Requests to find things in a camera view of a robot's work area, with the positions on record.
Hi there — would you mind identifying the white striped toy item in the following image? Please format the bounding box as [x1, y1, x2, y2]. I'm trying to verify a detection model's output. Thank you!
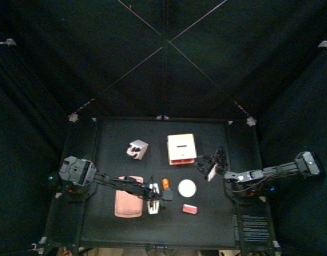
[146, 199, 162, 215]

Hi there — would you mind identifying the round white plate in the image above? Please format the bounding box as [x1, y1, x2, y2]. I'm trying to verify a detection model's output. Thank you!
[176, 178, 198, 198]

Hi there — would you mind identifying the small red toy box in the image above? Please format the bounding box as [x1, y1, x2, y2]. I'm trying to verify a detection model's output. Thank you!
[182, 203, 199, 216]

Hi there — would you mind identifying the white and red toy toaster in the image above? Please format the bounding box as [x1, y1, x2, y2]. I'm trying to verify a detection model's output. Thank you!
[166, 133, 199, 166]

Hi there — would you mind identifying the small pink white object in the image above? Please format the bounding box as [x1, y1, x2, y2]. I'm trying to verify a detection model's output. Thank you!
[126, 139, 150, 161]

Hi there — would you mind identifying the grey metal table clamp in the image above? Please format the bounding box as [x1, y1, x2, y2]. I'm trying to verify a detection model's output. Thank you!
[270, 240, 283, 255]
[31, 236, 48, 256]

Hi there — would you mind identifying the thin diagonal brace cord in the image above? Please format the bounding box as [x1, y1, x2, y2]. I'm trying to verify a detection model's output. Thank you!
[73, 0, 228, 116]
[116, 0, 252, 118]

